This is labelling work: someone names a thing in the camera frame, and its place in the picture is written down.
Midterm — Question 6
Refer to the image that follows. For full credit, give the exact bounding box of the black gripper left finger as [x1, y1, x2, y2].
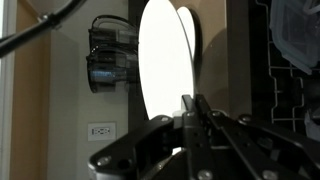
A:
[87, 94, 214, 180]

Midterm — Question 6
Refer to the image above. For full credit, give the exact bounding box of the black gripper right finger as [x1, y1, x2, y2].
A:
[196, 94, 320, 180]

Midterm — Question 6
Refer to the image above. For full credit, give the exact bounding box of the white dinner plate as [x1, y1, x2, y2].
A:
[138, 0, 196, 121]
[176, 5, 198, 63]

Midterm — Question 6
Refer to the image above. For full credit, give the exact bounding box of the clear plastic container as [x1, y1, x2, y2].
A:
[269, 0, 320, 76]

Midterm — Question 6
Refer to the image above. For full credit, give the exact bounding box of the white wall outlet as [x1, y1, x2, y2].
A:
[87, 121, 118, 142]

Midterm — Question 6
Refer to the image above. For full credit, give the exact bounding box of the white wall cabinet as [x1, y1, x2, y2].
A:
[0, 0, 51, 180]

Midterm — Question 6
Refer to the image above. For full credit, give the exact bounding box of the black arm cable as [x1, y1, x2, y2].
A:
[0, 0, 88, 58]

